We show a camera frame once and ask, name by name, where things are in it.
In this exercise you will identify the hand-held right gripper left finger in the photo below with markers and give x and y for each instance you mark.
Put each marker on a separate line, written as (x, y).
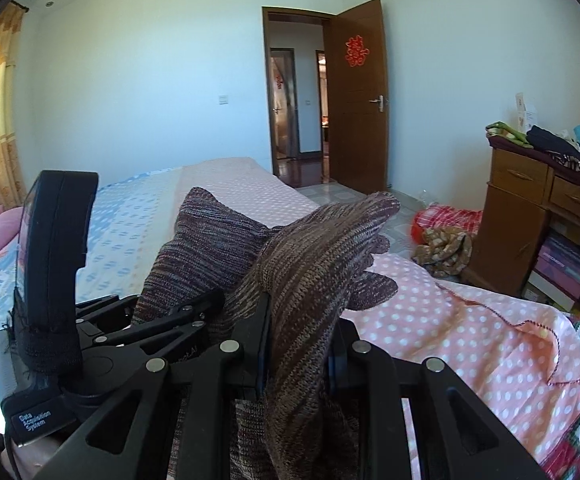
(250, 360)

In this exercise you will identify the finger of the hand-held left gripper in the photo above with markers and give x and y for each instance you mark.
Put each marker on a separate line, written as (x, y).
(105, 307)
(185, 317)

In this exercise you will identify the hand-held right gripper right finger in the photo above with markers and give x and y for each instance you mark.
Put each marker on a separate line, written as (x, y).
(349, 370)

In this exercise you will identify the brown knitted sweater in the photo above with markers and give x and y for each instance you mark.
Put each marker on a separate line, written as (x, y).
(310, 280)

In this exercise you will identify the bed with pink-blue sheet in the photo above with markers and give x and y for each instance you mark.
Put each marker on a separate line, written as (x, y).
(469, 320)

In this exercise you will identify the brown floral cloth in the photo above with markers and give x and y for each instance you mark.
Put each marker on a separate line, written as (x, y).
(444, 251)

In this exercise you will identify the purple cardboard box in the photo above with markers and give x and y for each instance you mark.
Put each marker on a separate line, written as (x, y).
(559, 265)

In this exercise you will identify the brown wooden door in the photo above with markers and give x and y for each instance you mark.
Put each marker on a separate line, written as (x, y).
(359, 135)

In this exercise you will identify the dark curtain rod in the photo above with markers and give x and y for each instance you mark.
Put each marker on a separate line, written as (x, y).
(19, 7)

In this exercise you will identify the wooden desk with drawers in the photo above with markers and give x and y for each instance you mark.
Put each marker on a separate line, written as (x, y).
(514, 200)

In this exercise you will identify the green patterned cloth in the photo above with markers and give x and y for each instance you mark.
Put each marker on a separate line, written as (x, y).
(507, 132)

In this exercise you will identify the black folded garment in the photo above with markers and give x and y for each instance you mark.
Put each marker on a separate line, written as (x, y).
(552, 142)

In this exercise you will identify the white paper card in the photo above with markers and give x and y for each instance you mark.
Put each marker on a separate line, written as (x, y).
(523, 110)

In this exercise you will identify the red paper door decoration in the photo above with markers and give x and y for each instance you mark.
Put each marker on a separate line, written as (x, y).
(357, 51)

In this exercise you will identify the brown door frame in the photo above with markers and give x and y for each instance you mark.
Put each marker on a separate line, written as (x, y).
(267, 85)

